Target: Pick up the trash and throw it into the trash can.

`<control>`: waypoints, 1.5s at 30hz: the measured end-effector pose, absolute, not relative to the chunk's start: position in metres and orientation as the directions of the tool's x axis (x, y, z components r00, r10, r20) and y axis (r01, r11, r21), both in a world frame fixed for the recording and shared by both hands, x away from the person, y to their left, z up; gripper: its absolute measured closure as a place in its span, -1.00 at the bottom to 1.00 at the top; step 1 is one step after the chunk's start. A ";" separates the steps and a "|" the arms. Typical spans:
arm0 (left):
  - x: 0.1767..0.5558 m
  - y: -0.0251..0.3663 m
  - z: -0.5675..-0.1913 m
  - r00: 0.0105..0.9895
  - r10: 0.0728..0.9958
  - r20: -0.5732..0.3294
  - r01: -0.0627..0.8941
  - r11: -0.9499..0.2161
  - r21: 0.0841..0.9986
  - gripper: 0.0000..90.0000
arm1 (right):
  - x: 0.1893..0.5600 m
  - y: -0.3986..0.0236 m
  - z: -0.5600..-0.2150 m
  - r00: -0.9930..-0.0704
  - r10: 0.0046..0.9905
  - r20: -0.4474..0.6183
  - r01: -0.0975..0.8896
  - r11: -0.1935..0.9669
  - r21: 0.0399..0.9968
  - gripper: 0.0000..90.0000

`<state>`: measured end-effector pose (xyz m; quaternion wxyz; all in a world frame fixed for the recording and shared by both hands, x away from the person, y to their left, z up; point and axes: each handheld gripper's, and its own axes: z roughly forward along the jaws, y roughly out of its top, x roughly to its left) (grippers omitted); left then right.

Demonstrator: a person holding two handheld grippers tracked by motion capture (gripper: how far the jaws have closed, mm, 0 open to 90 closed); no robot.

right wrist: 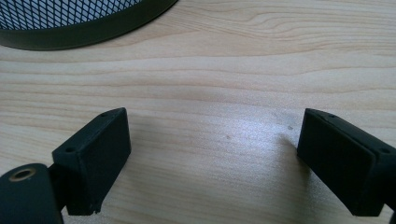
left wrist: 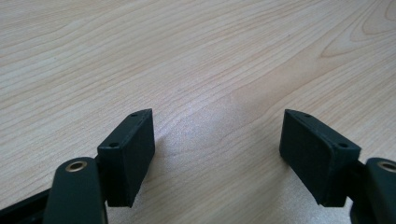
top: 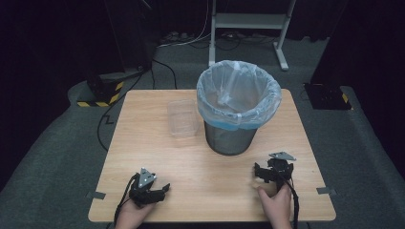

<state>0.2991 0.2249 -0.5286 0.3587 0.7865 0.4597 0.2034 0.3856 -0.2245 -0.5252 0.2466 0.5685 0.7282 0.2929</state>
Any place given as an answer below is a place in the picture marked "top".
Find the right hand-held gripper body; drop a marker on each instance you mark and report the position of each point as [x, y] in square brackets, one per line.
[281, 168]

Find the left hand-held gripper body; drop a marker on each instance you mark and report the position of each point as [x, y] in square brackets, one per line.
[142, 191]

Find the metal mesh trash bin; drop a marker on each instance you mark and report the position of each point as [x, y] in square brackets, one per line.
[229, 140]

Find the clear plastic container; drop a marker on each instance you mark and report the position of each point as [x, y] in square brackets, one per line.
[182, 118]

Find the translucent plastic bin liner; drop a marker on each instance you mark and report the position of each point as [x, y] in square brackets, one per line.
[238, 92]

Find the person's left hand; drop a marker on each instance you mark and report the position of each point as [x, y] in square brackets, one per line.
[132, 214]

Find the person's right hand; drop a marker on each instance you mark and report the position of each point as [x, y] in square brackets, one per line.
[276, 206]

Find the grey tape piece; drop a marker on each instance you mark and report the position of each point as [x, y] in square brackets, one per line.
[325, 191]
[96, 195]

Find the black yellow striped stand base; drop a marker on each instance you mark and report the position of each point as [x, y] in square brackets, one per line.
[102, 93]

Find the white metal stand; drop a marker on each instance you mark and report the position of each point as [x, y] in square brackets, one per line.
[248, 20]

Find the power strip with plugs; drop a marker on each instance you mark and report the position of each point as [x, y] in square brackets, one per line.
[176, 36]

